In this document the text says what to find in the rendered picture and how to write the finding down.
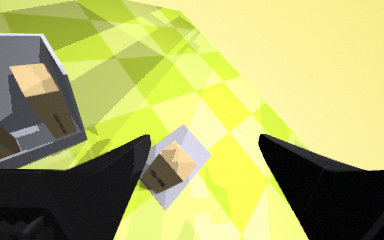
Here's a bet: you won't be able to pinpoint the tan rectangular box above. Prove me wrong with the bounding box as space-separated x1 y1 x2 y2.
142 141 197 195
9 63 77 139

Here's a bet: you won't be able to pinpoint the brown cardboard box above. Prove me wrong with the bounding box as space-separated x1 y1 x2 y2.
0 126 21 159

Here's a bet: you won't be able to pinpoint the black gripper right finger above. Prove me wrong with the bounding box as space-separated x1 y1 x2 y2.
258 134 384 240

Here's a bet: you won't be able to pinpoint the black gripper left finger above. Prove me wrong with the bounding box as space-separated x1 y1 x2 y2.
0 134 151 240

